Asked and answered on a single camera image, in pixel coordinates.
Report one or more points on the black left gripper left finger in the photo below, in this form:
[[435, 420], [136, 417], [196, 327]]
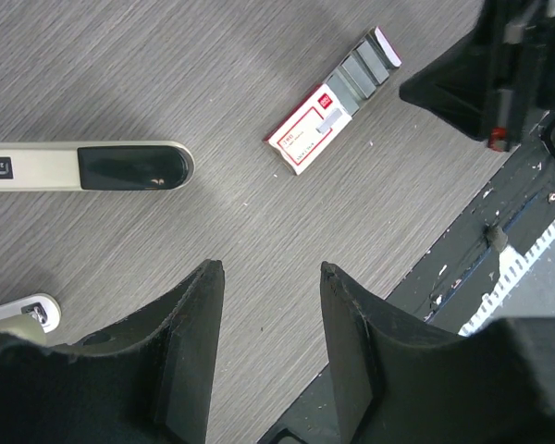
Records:
[[147, 378]]

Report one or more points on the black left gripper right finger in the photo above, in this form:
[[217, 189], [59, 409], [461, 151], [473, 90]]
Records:
[[397, 379]]

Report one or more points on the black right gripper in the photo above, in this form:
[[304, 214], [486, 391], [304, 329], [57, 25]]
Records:
[[489, 82]]

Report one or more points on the grey staple strip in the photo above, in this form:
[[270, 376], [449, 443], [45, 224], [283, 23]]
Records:
[[329, 121]]

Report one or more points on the red white staple box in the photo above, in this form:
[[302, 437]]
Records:
[[349, 86]]

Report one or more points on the beige and black stapler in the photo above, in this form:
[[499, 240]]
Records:
[[82, 166]]

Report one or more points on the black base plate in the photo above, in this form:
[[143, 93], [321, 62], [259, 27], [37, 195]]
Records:
[[496, 260]]

